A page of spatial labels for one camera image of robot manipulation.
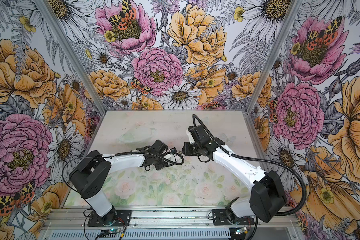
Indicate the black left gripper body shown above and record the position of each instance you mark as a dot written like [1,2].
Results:
[157,163]

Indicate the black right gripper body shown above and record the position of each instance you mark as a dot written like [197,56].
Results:
[193,149]

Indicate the white remote control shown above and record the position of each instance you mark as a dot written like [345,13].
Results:
[172,159]

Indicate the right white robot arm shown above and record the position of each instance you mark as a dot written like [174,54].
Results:
[267,196]

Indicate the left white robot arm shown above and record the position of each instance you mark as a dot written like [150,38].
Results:
[89,176]

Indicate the green circuit board left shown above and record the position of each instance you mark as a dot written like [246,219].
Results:
[111,232]

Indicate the green circuit board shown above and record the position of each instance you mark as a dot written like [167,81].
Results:
[111,232]
[241,231]

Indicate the green circuit board right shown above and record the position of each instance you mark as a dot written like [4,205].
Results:
[241,231]

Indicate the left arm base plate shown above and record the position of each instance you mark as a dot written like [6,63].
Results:
[114,218]

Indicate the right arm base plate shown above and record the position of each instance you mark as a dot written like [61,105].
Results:
[223,217]

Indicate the aluminium corner post right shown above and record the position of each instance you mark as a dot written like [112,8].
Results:
[280,38]

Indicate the aluminium corner post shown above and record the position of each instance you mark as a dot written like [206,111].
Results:
[64,41]
[280,38]

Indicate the aluminium front rail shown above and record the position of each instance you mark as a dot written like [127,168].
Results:
[146,218]

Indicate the aluminium corner post left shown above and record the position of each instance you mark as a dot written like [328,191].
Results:
[64,41]

